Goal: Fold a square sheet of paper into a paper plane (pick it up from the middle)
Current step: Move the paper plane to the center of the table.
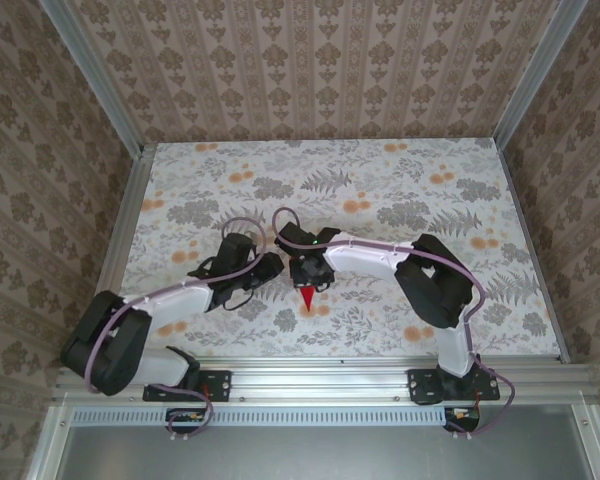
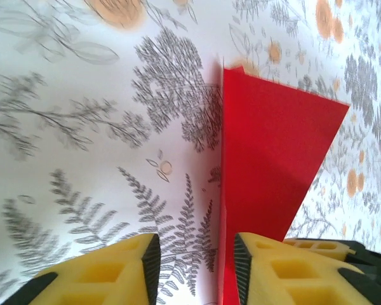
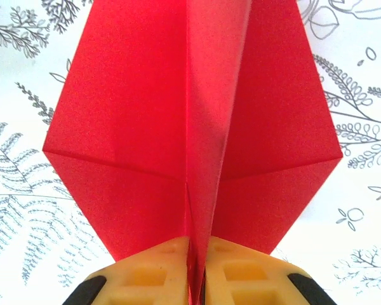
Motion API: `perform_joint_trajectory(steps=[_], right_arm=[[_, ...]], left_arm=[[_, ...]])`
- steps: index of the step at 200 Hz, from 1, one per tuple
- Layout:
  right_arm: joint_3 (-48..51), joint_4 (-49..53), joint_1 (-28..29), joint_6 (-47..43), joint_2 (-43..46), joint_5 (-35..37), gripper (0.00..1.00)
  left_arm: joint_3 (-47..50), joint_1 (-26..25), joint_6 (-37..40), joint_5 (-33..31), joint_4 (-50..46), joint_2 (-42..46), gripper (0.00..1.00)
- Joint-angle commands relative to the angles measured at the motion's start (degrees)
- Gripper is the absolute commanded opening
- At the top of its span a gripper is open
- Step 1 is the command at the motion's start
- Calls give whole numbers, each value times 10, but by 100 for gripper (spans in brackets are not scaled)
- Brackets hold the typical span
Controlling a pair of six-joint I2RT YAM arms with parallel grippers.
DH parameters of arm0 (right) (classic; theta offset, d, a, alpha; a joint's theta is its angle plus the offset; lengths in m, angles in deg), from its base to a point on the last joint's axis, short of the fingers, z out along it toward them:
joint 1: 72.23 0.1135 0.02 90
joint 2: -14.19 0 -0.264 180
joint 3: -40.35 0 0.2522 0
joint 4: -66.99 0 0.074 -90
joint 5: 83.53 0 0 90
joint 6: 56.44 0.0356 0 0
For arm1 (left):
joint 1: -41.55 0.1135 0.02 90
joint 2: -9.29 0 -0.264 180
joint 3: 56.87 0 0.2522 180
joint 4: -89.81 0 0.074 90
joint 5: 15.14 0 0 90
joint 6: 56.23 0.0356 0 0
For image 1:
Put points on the red cloth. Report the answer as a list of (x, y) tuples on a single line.
[(308, 297)]

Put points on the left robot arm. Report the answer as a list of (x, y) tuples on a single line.
[(175, 300)]

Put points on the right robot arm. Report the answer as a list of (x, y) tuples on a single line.
[(360, 260)]

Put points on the floral patterned tablecloth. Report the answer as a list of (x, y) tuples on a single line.
[(280, 165)]

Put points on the small black circuit board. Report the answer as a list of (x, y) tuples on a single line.
[(462, 415), (187, 416)]

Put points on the grey metal panel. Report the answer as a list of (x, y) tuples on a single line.
[(305, 455)]

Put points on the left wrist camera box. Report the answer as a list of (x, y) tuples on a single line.
[(235, 250)]

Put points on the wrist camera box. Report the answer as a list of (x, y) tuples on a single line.
[(235, 250), (292, 237)]

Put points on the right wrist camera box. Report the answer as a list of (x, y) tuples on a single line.
[(292, 237)]

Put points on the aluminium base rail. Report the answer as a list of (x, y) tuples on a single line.
[(320, 382)]

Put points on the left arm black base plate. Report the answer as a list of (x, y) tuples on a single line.
[(220, 385)]

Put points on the aluminium side rail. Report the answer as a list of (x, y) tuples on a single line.
[(115, 250)]

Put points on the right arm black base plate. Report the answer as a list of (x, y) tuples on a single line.
[(422, 385)]

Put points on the aluminium frame post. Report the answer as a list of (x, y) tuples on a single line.
[(535, 70), (95, 75)]

